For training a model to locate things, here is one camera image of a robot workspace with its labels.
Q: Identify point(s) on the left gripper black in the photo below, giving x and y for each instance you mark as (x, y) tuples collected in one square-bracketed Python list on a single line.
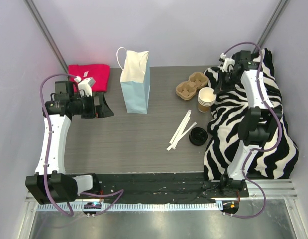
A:
[(94, 106)]

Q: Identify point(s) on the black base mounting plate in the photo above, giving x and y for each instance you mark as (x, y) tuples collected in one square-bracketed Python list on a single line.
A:
[(164, 188)]

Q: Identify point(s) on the white wrapped straw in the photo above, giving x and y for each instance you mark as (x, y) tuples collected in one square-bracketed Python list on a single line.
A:
[(179, 127), (178, 132), (173, 145)]

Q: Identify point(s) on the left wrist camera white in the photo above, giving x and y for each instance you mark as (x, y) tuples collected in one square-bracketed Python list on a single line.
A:
[(85, 85)]

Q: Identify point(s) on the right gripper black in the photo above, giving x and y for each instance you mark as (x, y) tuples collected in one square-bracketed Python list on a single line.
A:
[(225, 81)]

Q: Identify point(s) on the right corner metal post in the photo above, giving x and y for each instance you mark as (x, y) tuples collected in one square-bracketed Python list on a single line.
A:
[(274, 18)]

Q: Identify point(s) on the stack of black lids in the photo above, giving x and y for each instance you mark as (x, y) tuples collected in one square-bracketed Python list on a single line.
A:
[(198, 136)]

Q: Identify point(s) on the brown cardboard cup carrier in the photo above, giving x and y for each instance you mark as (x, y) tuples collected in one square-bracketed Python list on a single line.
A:
[(187, 89)]

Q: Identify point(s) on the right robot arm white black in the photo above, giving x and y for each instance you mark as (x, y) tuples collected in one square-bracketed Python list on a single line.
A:
[(259, 124)]

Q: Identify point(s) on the corner metal post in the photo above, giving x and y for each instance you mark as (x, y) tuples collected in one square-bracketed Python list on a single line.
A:
[(274, 18), (46, 33)]

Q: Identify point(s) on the white slotted cable duct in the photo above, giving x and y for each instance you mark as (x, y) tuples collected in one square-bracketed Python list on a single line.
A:
[(118, 207)]

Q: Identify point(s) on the stack of paper cups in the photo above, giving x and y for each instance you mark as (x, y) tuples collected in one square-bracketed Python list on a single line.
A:
[(206, 98)]

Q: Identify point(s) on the red folded cloth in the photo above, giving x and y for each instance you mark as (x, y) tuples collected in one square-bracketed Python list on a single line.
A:
[(100, 73)]

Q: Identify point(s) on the light blue paper bag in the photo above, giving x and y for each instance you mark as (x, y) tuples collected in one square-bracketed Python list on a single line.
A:
[(135, 80)]

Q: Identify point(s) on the aluminium frame rail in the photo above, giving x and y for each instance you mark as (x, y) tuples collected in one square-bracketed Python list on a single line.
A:
[(273, 189)]

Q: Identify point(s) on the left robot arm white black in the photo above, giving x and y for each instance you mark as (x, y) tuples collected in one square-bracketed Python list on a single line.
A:
[(69, 99)]

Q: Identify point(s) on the left corner metal post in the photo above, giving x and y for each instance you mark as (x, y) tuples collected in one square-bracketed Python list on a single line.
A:
[(46, 33)]

